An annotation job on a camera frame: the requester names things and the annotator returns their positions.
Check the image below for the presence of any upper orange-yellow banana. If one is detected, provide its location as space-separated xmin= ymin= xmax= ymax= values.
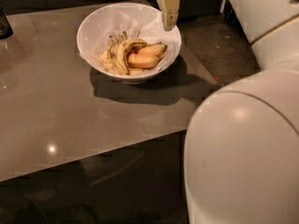
xmin=135 ymin=43 xmax=167 ymax=56

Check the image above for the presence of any small bananas bunch left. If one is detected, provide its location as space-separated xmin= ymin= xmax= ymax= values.
xmin=100 ymin=35 xmax=128 ymax=75

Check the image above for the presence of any white ceramic bowl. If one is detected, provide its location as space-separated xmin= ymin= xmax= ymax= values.
xmin=76 ymin=2 xmax=182 ymax=85

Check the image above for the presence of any white paper liner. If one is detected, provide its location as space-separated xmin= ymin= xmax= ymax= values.
xmin=78 ymin=10 xmax=179 ymax=77

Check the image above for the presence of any spotted yellow banana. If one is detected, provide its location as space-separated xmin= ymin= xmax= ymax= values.
xmin=116 ymin=38 xmax=147 ymax=75

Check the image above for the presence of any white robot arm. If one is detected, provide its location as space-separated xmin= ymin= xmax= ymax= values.
xmin=183 ymin=0 xmax=299 ymax=224

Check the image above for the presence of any dark object at table edge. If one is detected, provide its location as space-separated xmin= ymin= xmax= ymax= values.
xmin=0 ymin=4 xmax=13 ymax=39

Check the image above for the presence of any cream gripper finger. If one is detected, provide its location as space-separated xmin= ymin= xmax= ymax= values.
xmin=156 ymin=0 xmax=180 ymax=31

